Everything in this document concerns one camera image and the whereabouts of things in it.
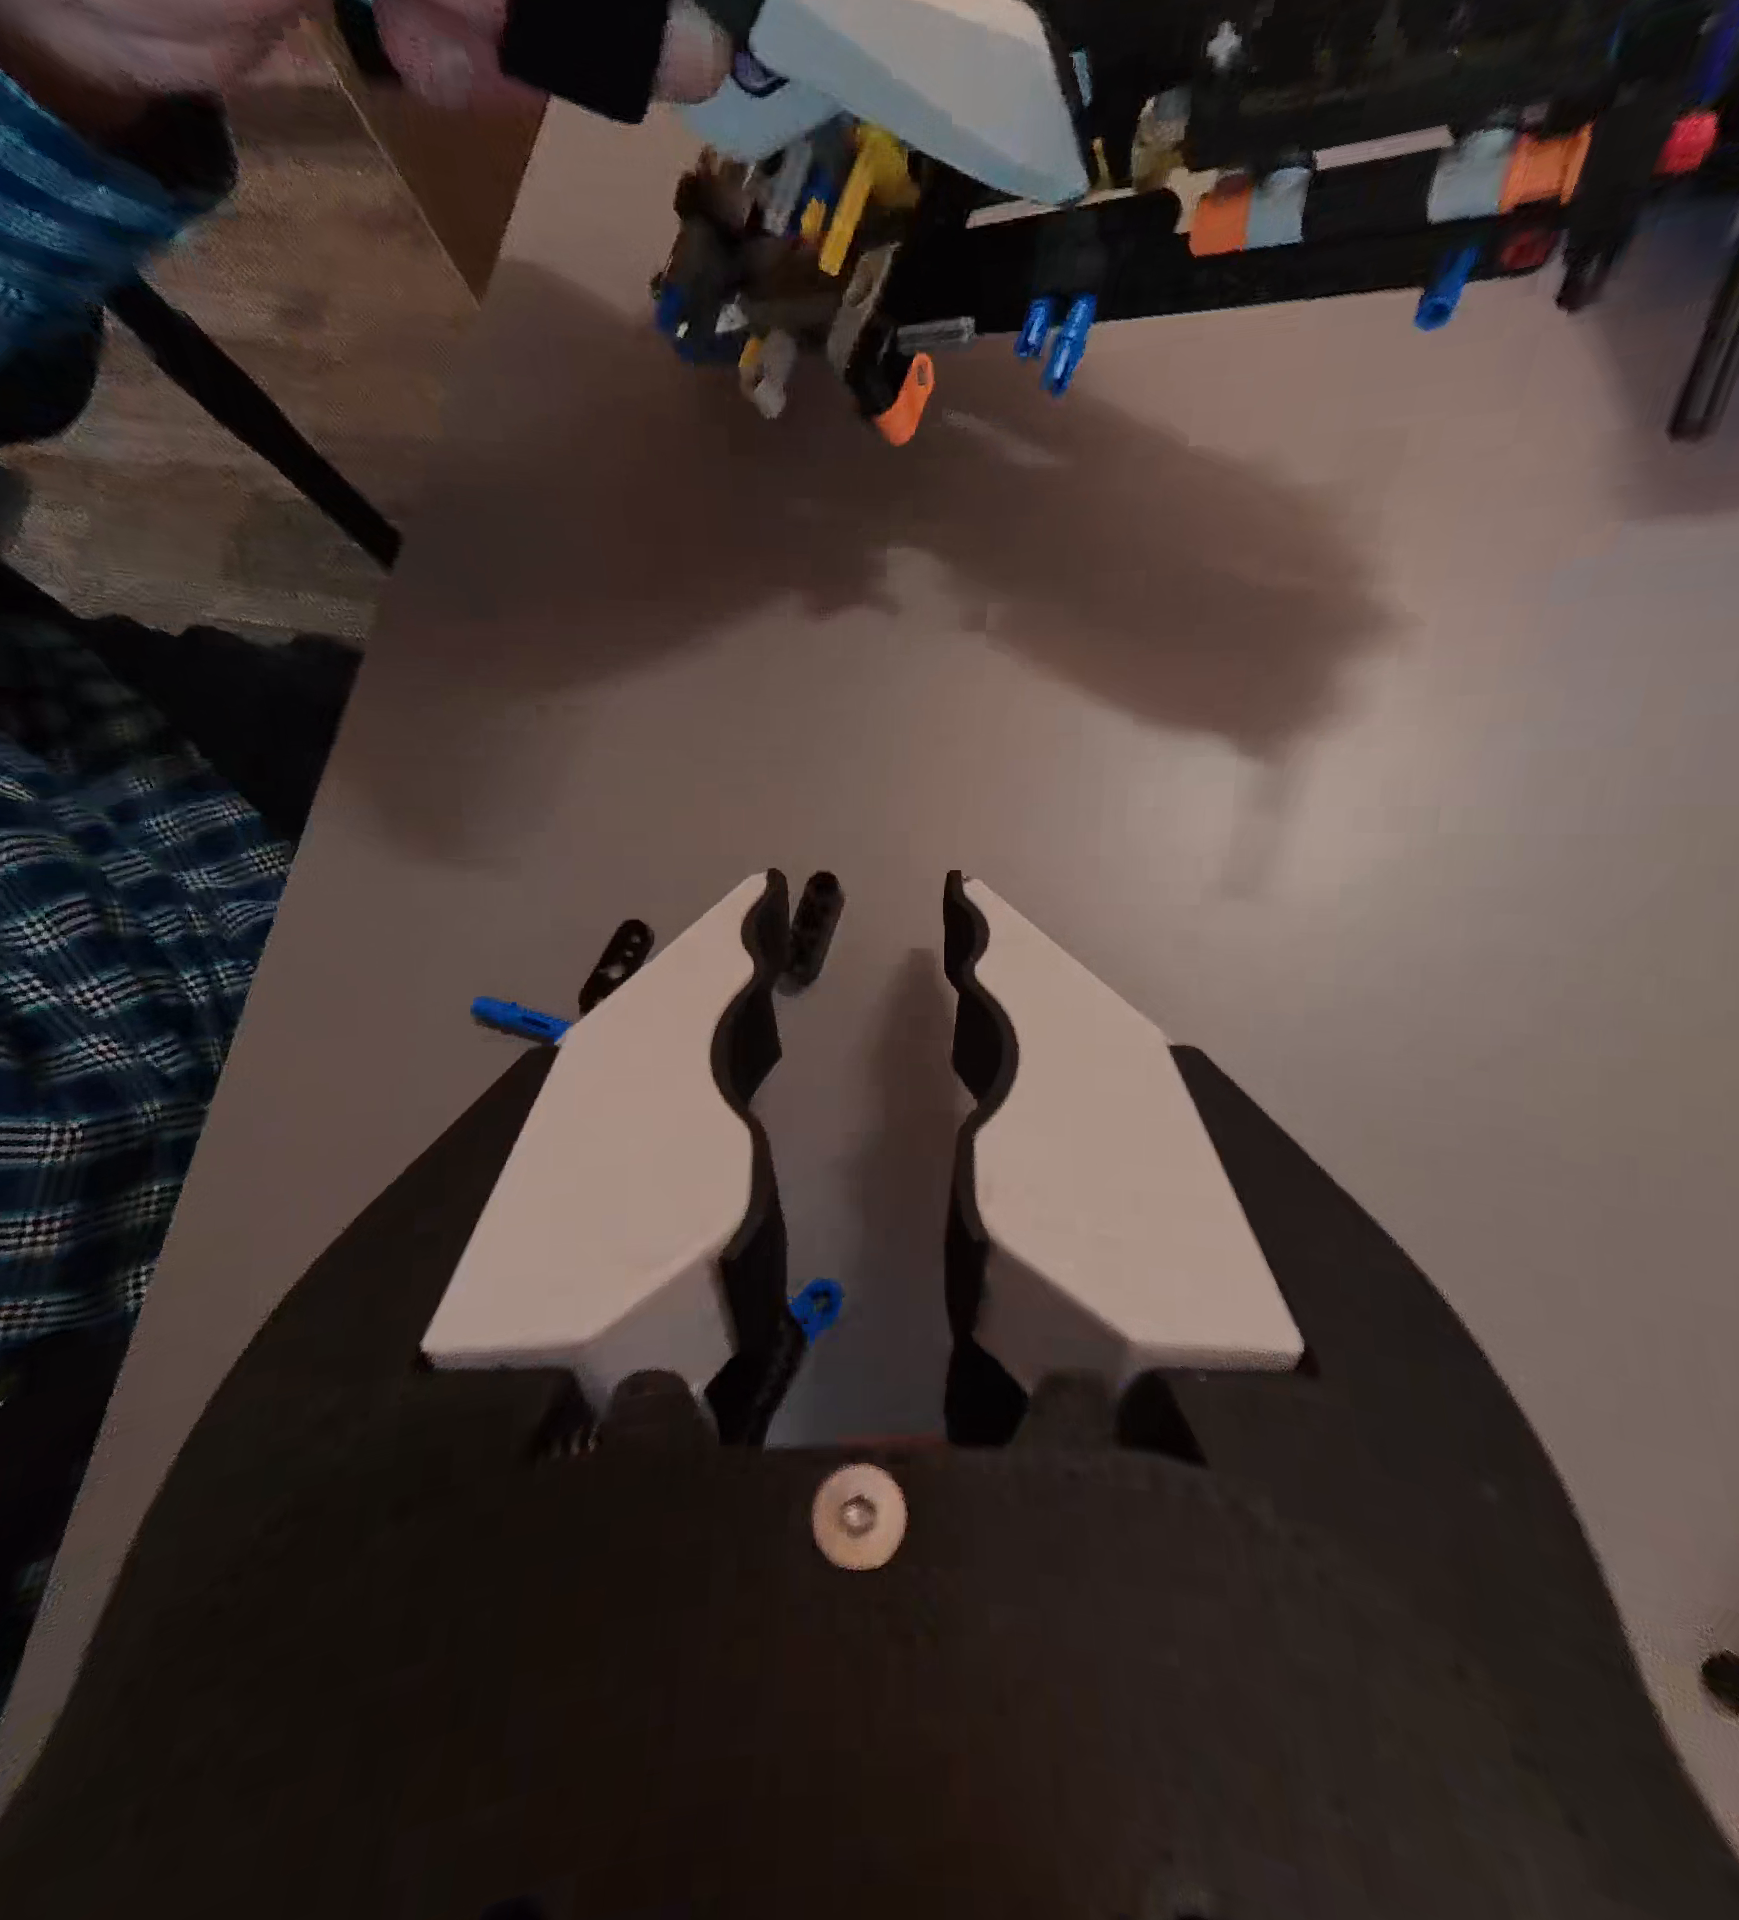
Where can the person's left hand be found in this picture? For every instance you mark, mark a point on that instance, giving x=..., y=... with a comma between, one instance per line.
x=419, y=44

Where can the black lego technic model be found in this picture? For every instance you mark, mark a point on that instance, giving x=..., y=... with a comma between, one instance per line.
x=1258, y=254

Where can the small blue lego connector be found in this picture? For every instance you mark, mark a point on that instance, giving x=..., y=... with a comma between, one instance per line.
x=814, y=1304

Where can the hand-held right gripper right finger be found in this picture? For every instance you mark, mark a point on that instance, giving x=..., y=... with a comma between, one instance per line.
x=1124, y=1200

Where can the long blue lego pin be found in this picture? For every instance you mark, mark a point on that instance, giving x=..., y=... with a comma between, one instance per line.
x=521, y=1020

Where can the person's plaid shirt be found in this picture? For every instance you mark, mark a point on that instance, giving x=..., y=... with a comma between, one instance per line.
x=59, y=1124

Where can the short black lego beam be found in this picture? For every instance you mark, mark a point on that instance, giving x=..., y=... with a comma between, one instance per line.
x=809, y=931
x=614, y=969

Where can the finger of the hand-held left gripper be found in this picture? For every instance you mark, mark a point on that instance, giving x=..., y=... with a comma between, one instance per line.
x=927, y=75

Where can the person's dark trousers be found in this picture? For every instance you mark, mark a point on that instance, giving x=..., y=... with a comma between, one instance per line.
x=176, y=705

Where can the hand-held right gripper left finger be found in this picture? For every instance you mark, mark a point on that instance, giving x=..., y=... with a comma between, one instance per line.
x=614, y=1200

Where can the black metal table leg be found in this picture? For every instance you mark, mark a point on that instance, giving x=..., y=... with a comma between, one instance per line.
x=256, y=430

